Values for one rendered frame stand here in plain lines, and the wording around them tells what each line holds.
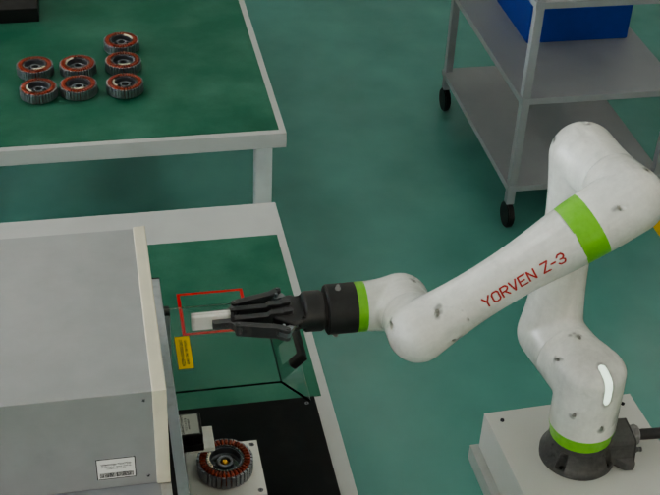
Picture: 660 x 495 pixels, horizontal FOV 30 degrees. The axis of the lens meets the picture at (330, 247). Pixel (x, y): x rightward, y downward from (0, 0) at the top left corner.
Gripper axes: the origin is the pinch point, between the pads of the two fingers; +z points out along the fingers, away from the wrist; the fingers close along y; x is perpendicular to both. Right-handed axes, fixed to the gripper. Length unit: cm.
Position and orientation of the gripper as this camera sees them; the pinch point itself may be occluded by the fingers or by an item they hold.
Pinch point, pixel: (210, 320)
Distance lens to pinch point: 220.5
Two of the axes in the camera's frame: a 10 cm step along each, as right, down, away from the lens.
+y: -1.9, -5.8, 7.9
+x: 0.4, -8.1, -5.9
